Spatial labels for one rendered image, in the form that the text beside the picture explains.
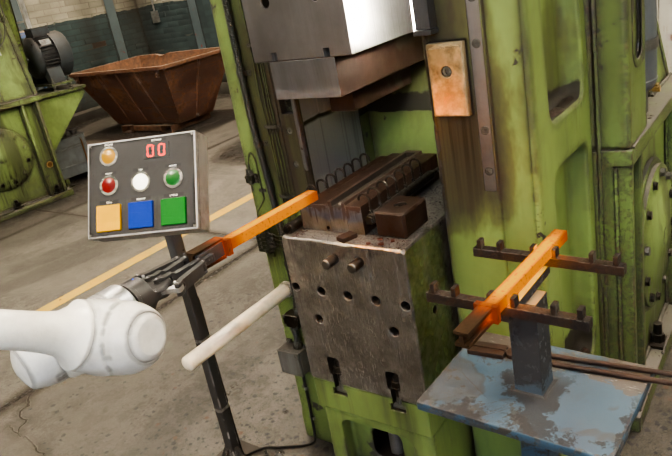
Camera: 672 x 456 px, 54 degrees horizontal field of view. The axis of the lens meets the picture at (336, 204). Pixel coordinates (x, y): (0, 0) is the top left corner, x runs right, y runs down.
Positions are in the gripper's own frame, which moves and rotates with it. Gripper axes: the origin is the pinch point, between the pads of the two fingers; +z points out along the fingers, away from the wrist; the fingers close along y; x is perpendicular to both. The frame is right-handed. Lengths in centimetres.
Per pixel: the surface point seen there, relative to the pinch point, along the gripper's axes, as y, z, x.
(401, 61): 7, 74, 22
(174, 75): -505, 428, -41
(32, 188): -468, 205, -91
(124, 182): -60, 26, 3
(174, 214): -43, 27, -6
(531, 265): 55, 32, -12
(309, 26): 2, 45, 37
